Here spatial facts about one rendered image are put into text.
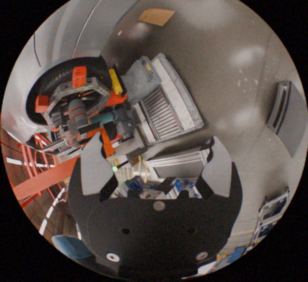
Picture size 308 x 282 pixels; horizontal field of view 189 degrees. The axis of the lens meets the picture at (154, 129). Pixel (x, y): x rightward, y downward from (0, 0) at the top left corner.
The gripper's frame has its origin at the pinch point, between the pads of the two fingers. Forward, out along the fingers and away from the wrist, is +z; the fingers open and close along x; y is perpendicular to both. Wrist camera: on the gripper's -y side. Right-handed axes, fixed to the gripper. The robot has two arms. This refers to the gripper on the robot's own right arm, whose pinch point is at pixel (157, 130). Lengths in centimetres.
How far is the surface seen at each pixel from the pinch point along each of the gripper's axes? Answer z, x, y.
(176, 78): 87, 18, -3
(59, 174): 20, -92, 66
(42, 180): -1, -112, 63
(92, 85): 41, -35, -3
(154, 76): 92, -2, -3
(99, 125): 35, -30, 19
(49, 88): 25, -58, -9
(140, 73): 96, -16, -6
